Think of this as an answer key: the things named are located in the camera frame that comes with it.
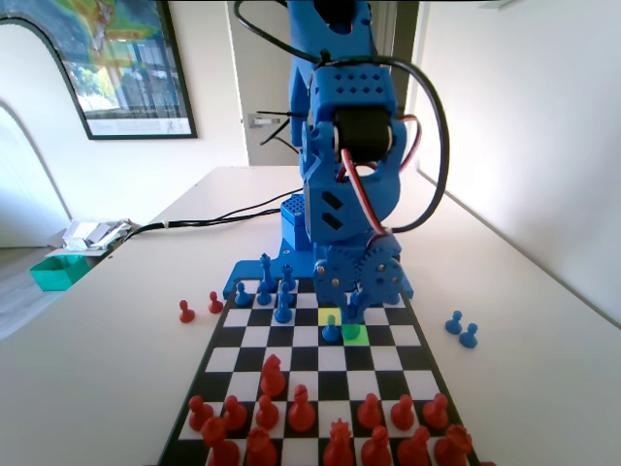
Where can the group of blue chess pieces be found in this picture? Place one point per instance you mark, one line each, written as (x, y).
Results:
(252, 272)

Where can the blue chess bishop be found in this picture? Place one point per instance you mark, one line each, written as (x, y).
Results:
(350, 334)

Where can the black and white chessboard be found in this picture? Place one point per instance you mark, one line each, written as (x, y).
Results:
(310, 359)

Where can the red chess queen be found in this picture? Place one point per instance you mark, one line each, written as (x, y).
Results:
(338, 449)

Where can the red chess pawn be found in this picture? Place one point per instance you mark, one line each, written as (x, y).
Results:
(402, 415)
(267, 416)
(215, 306)
(369, 412)
(198, 412)
(186, 315)
(435, 412)
(235, 416)

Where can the blue piece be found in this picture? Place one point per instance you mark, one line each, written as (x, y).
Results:
(288, 276)

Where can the black framed poster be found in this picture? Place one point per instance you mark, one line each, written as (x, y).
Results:
(136, 73)

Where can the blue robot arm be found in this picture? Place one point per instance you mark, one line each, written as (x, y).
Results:
(349, 87)

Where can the white arched panel dark rim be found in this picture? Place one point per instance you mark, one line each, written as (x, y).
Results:
(24, 204)

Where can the red chess rook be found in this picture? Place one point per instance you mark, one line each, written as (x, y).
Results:
(219, 444)
(452, 446)

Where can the blue chess queen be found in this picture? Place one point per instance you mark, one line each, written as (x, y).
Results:
(265, 272)

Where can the red chess knight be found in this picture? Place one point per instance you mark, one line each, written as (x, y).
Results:
(273, 381)
(414, 449)

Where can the red chess piece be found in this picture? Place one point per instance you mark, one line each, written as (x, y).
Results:
(486, 463)

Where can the green plastic box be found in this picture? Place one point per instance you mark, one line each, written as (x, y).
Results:
(58, 276)

